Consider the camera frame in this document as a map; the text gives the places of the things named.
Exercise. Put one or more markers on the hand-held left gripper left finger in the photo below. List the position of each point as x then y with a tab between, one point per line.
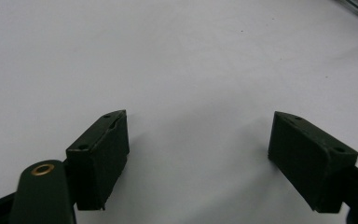
101	161

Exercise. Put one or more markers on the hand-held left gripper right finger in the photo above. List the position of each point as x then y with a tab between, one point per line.
310	161

